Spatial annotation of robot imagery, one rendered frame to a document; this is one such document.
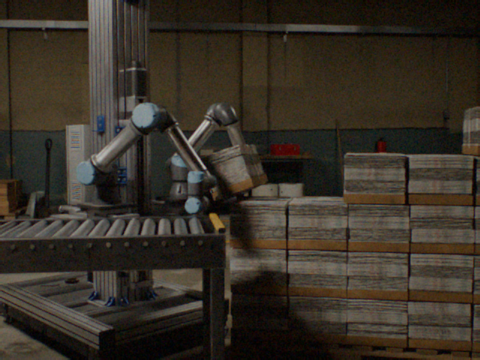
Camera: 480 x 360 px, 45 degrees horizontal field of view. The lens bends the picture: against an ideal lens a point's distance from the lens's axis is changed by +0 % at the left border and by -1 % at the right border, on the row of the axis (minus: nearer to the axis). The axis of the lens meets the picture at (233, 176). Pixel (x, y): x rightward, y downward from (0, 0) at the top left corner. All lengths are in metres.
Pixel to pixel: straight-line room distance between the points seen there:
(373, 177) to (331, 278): 0.53
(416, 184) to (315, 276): 0.65
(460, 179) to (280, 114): 6.90
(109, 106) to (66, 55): 6.38
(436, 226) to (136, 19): 1.92
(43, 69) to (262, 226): 7.16
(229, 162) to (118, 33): 0.95
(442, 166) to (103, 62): 1.86
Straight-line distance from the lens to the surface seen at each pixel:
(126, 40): 3.36
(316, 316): 3.00
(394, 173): 2.87
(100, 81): 3.39
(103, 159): 2.89
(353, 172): 2.87
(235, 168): 2.96
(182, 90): 9.47
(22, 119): 9.70
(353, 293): 2.95
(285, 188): 9.02
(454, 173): 2.91
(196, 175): 2.68
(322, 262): 2.92
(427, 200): 2.89
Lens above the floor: 1.14
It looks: 4 degrees down
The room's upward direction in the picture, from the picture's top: straight up
